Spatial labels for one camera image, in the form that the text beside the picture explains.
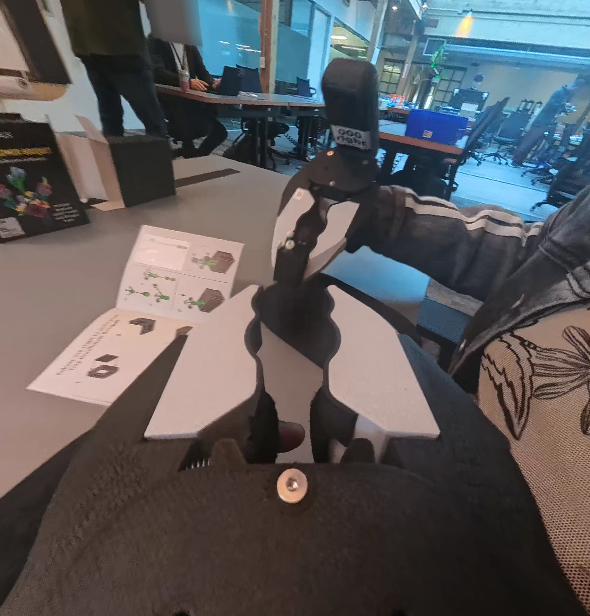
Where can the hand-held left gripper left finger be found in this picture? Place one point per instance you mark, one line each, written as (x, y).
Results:
(203, 375)

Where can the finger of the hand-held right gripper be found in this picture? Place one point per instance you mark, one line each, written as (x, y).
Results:
(336, 226)
(286, 216)

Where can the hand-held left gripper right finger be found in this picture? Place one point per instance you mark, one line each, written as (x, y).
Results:
(376, 375)

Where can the person's right forearm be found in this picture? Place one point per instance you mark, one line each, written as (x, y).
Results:
(444, 240)

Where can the black flower set box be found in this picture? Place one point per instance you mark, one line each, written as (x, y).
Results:
(35, 159)

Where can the brown-edged office desk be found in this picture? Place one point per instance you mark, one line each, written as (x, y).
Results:
(420, 139)
(256, 98)

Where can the blue plastic crate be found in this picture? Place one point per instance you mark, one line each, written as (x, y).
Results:
(434, 125)

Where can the white instruction booklet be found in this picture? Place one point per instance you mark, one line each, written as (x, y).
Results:
(145, 288)

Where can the dark laptop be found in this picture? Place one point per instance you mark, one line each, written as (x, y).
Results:
(232, 82)

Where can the group of black office chairs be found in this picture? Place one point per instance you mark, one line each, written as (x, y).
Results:
(497, 130)

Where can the floral print shirt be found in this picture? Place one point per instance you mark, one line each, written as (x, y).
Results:
(540, 433)

